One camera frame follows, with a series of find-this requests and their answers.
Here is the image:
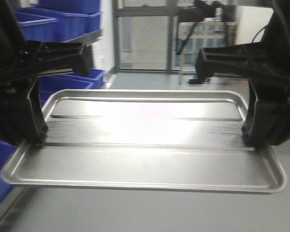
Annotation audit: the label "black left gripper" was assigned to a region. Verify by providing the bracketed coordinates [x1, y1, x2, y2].
[0, 0, 91, 145]

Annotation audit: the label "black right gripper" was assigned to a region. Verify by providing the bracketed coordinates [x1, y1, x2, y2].
[195, 0, 290, 147]

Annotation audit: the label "silver metal tray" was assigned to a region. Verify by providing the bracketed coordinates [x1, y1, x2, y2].
[2, 89, 287, 194]

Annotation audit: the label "blue bins on shelf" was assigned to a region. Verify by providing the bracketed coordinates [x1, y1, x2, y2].
[0, 3, 105, 203]

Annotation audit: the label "black tripod background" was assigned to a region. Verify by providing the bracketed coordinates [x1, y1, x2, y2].
[174, 0, 237, 84]

